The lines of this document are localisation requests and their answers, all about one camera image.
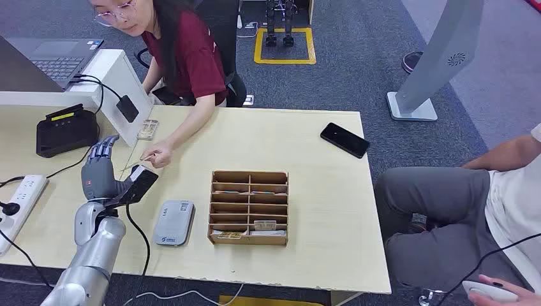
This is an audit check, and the black payment terminal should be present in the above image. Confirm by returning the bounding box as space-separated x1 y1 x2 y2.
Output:
36 103 100 159

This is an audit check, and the round dark floor base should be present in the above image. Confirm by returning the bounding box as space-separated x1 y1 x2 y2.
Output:
401 50 424 75

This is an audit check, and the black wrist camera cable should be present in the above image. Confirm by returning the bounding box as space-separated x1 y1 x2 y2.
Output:
124 203 152 306

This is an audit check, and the person's left hand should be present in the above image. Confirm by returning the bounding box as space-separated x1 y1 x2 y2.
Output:
468 274 541 306
141 141 174 169

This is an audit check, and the black adapter cable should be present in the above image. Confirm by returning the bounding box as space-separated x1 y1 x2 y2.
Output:
70 73 123 102

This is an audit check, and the wooden card organizer box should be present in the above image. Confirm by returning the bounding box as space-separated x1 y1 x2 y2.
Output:
207 170 290 247

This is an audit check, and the grey laptop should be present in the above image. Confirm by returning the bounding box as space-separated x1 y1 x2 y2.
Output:
0 36 105 93

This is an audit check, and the white computer mouse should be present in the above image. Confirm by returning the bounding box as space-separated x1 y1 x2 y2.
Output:
461 280 520 303

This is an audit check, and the black power adapter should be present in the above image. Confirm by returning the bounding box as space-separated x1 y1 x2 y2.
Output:
115 94 140 124

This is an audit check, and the grey card reader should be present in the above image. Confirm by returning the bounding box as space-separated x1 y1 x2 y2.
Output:
152 200 196 247

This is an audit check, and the chrome chair caster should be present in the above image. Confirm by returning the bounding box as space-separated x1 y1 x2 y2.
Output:
418 289 445 306

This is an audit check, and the black robot leg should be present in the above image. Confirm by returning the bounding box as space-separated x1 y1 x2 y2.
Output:
282 0 295 47
265 0 279 47

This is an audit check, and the yellow floor tape square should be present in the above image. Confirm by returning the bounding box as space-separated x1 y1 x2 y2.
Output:
254 27 317 66

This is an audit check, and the black mouse cable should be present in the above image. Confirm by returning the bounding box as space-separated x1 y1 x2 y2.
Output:
437 233 541 306

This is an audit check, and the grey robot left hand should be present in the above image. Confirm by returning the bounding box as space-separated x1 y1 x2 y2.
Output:
81 135 136 201

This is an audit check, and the gold printed ID card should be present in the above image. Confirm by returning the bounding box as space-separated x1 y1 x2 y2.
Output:
121 154 155 172

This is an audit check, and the white floor power strip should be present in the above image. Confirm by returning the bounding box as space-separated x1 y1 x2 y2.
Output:
236 15 260 39

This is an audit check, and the clear card case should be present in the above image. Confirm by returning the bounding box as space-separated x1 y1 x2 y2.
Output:
136 119 159 141

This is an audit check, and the person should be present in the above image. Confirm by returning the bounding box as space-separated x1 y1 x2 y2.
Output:
374 122 541 306
89 0 248 170

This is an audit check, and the long black cable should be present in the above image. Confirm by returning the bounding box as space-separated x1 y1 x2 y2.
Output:
0 78 105 187

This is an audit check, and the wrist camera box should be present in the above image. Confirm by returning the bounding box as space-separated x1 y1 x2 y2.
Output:
105 165 159 208

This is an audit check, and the black office chair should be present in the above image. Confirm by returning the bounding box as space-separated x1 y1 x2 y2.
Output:
134 0 248 108

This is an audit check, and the white cable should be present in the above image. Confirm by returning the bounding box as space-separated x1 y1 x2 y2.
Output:
122 282 245 306

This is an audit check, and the black smartphone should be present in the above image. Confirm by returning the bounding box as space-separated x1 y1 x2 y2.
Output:
320 122 371 159

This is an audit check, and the grey kiosk stand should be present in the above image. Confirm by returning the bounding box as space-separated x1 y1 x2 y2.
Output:
387 0 485 122

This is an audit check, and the black power strip cable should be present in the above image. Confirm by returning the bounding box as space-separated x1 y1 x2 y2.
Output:
0 228 54 290

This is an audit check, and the white desk riser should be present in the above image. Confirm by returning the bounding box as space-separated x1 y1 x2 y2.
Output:
0 48 154 147

